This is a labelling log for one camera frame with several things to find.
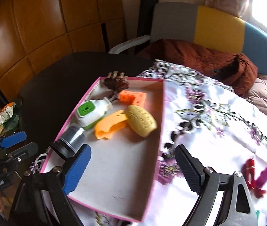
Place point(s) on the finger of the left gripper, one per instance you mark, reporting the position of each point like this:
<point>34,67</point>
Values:
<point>19,154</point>
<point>6,142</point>

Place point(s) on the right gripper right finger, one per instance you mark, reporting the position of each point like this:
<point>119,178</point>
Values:
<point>191,168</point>

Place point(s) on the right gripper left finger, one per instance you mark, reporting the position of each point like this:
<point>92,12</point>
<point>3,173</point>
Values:
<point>74,168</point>

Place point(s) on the black and clear cylinder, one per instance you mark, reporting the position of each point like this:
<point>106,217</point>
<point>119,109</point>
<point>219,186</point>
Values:
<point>69,142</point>

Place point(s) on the orange plastic clip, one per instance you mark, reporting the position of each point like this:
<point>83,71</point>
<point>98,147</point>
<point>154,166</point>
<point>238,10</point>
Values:
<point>110,124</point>

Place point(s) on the red metallic capsule bottle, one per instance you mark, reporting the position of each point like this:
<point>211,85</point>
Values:
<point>248,171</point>

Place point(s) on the magenta perforated mushroom toy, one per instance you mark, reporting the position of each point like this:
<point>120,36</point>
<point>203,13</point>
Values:
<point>262,179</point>

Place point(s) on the yellow carved oval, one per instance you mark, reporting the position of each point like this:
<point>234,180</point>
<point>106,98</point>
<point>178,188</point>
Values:
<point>140,120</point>

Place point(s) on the brown pinecone ornament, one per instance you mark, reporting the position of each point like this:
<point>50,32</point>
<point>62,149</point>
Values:
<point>116,84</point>

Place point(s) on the red puzzle block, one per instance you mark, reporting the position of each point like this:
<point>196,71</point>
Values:
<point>259,193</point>

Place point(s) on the green plastic block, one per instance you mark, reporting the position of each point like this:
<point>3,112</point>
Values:
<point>257,214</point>

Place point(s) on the colourful snack bag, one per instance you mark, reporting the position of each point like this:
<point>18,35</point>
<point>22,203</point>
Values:
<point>9,118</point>

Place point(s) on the white embroidered floral tablecloth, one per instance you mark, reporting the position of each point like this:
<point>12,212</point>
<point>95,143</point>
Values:
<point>217,126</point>

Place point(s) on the pink shallow cardboard box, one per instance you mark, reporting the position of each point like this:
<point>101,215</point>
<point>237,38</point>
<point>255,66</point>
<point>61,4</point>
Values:
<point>119,178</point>

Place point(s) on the rust brown quilted jacket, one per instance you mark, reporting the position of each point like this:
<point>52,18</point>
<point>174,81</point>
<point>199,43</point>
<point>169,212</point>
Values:
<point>232,69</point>

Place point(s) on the wooden wardrobe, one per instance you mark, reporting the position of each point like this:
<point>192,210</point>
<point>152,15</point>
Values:
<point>36,33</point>

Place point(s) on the white pillow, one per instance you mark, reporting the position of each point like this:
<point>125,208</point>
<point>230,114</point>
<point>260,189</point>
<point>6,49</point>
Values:
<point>128,44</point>

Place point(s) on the multicolour headboard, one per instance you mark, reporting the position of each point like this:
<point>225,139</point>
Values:
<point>210,28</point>

